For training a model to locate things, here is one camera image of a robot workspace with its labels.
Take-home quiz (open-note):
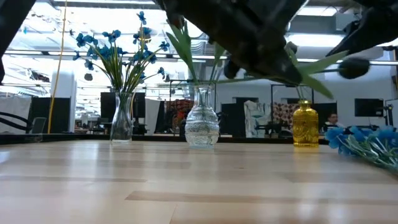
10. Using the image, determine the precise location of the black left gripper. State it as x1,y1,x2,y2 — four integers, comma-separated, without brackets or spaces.
155,0,308,85

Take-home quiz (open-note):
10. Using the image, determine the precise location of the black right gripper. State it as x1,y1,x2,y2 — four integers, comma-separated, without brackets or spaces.
325,0,398,57

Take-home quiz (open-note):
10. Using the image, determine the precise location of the blue artificial flower bunch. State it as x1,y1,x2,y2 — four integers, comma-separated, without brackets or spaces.
325,124,398,172
72,11,171,141

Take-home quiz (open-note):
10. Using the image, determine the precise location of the patterned clear glass vase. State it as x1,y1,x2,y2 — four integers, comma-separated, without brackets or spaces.
185,84,220,149

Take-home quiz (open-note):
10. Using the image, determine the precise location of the yellow glass vase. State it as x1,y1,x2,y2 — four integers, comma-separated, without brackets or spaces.
292,99,320,147

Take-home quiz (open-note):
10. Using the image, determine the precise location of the slim clear glass vase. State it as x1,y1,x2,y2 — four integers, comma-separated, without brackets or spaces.
110,91,134,144

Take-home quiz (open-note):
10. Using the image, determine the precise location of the rectangular ceiling light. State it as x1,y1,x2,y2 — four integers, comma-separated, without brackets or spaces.
285,32,351,48

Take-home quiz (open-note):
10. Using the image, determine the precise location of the white teal cloth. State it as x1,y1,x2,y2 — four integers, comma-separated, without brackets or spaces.
244,100,269,138

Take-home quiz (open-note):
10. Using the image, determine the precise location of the red dotted cloth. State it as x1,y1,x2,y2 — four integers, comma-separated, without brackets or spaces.
272,103,300,127

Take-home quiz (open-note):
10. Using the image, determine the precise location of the person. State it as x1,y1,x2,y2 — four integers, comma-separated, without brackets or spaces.
323,112,345,131

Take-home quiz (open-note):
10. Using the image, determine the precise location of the orange checkered cloth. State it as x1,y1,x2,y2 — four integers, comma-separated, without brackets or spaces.
166,99,195,125

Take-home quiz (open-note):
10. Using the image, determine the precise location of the long linear ceiling light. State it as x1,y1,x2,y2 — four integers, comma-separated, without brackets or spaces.
4,49,398,66

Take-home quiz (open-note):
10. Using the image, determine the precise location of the grey office chair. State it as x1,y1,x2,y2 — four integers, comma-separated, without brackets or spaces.
30,117,47,135

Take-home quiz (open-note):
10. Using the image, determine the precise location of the white partition panel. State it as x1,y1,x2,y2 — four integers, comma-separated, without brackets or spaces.
0,96,32,134

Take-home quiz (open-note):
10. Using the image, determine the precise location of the black rig frame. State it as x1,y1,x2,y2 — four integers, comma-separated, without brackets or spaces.
270,83,315,105
169,79,218,110

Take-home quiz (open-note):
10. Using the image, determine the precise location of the large silver ventilation duct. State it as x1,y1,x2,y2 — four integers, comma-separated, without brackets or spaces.
189,30,218,94

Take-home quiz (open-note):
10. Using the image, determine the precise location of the black wall monitor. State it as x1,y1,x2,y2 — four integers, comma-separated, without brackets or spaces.
354,98,385,118

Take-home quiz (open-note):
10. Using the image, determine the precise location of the black aluminium table frame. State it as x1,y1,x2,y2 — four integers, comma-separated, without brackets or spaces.
0,133,327,146

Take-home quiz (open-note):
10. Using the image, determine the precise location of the black curved cable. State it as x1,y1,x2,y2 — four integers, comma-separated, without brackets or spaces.
0,111,32,126
0,118,30,132

